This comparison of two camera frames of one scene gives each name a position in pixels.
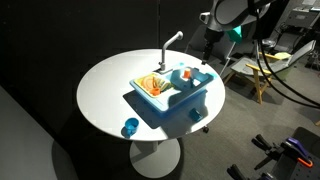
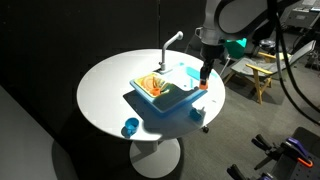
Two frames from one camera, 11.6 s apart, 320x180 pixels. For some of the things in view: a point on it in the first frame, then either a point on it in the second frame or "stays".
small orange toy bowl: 155,91 stays
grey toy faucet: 167,44 stays
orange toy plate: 148,82 stays
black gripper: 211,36 → 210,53
